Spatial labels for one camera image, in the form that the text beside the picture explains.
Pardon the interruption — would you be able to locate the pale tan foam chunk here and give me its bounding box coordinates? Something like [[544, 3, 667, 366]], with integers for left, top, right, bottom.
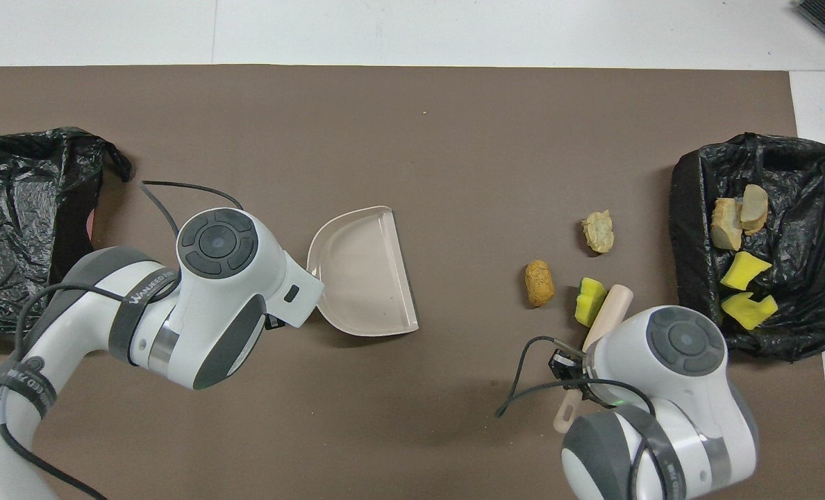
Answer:
[[740, 184, 769, 235]]

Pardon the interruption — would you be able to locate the brown oval cork lump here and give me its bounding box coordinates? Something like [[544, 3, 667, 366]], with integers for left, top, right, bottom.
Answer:
[[524, 260, 556, 308]]

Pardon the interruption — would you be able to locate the small yellow green sponge piece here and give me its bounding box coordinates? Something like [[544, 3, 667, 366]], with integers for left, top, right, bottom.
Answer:
[[720, 251, 773, 291]]

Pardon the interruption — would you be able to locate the brown table mat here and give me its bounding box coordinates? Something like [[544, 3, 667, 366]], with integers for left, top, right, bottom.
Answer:
[[0, 65, 825, 500]]

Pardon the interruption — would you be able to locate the large yellow green sponge piece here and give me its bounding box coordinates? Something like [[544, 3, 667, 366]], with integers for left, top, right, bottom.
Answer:
[[722, 292, 779, 331]]

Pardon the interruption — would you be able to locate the black bag lined bin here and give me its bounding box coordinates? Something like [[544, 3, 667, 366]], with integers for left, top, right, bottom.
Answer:
[[668, 132, 825, 363], [0, 127, 133, 342]]

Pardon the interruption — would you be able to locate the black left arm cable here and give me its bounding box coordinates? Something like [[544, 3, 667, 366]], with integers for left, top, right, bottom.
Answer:
[[0, 181, 244, 500]]

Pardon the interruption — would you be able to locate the tan orange foam chunk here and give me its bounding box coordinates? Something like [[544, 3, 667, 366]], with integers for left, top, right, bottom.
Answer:
[[710, 198, 743, 251]]

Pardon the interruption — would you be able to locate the notched yellow green sponge piece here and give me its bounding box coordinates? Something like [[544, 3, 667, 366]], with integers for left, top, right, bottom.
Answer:
[[574, 277, 608, 328]]

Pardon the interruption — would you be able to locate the pale rounded foam chunk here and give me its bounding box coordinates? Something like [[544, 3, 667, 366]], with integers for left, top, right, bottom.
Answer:
[[582, 210, 615, 254]]

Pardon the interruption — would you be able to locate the beige plastic dustpan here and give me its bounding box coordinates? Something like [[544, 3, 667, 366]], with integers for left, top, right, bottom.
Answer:
[[306, 206, 420, 338]]

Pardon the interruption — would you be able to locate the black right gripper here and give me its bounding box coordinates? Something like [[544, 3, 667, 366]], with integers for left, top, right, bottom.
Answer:
[[549, 349, 589, 383]]

